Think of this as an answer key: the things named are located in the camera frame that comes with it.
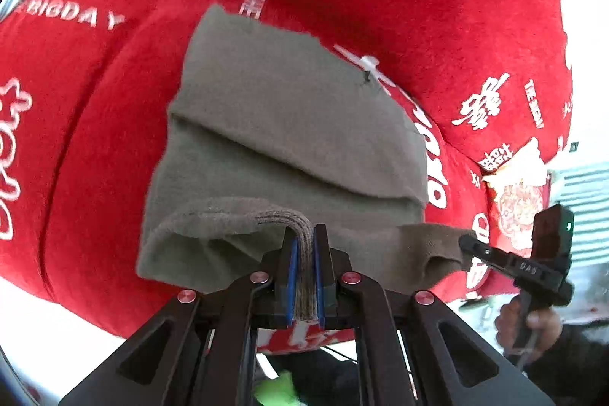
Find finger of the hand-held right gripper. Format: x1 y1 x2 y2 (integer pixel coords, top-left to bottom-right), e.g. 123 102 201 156
458 232 515 268

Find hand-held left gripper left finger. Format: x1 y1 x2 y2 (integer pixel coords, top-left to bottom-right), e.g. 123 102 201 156
59 225 301 406

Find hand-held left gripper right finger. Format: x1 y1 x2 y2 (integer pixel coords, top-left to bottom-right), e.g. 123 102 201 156
313 223 556 406

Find grey sweater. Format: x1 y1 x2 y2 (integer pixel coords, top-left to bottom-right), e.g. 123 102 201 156
136 4 477 323

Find person's right forearm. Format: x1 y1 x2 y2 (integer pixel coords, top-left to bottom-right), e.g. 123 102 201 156
521 324 609 406

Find person's right hand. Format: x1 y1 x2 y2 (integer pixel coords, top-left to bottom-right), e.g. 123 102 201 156
495 296 563 365

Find person's dark pants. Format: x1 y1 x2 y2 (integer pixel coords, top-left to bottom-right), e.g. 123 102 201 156
270 348 363 406

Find green object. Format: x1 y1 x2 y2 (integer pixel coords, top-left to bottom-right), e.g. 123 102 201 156
254 370 306 406

